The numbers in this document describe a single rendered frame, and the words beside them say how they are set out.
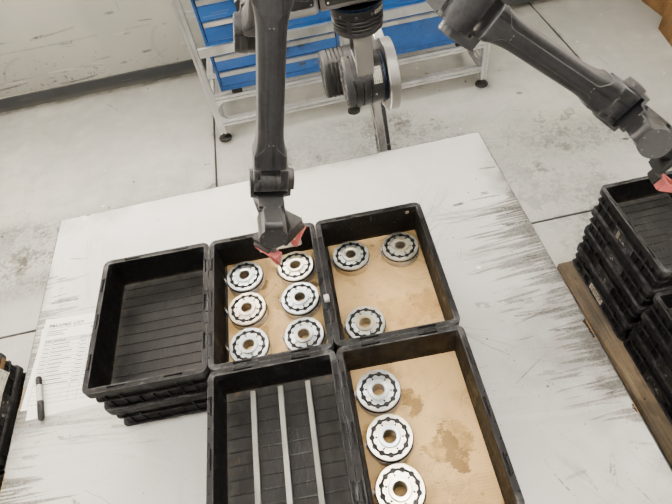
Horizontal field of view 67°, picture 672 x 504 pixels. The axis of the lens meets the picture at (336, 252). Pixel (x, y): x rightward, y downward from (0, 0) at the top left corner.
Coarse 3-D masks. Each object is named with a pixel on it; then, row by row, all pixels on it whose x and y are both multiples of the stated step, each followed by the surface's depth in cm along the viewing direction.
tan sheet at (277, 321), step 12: (312, 252) 148; (264, 264) 148; (276, 264) 147; (276, 276) 144; (228, 288) 144; (264, 288) 142; (276, 288) 142; (228, 300) 141; (276, 300) 139; (300, 300) 138; (276, 312) 137; (228, 324) 136; (264, 324) 135; (276, 324) 135; (288, 324) 134; (324, 324) 133; (276, 336) 132; (276, 348) 130
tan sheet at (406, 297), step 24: (360, 240) 149; (384, 264) 142; (336, 288) 139; (360, 288) 138; (384, 288) 138; (408, 288) 137; (432, 288) 136; (384, 312) 133; (408, 312) 132; (432, 312) 131
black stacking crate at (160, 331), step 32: (160, 256) 142; (192, 256) 144; (128, 288) 148; (160, 288) 147; (192, 288) 146; (128, 320) 141; (160, 320) 140; (192, 320) 139; (96, 352) 126; (128, 352) 135; (160, 352) 134; (192, 352) 132; (96, 384) 123; (192, 384) 122
